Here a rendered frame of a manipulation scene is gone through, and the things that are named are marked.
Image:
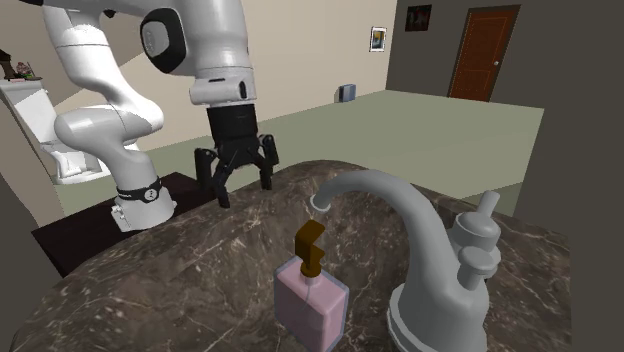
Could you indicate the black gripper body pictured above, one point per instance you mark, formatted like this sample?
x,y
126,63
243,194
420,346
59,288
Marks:
x,y
233,126

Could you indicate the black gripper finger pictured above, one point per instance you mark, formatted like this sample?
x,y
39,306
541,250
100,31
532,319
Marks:
x,y
207,168
269,153

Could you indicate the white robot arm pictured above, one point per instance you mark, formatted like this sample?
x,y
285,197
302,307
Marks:
x,y
97,141

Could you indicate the blue-grey box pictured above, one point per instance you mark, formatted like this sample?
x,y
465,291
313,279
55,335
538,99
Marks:
x,y
347,93

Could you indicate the dark robot stand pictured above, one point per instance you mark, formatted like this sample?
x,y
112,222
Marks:
x,y
83,234

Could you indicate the pink soap dispenser brown pump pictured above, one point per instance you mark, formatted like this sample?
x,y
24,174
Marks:
x,y
312,304

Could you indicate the white toilet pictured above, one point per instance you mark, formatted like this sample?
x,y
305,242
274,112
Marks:
x,y
34,109

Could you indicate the grey sink faucet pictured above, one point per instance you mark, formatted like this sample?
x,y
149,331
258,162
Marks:
x,y
434,273

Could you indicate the brown wooden door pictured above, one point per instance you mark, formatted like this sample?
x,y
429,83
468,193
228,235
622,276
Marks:
x,y
480,56

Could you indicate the small white-framed wall picture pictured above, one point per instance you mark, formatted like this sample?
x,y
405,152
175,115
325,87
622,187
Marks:
x,y
378,39

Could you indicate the dark wall picture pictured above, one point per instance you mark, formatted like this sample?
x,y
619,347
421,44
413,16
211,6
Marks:
x,y
418,18

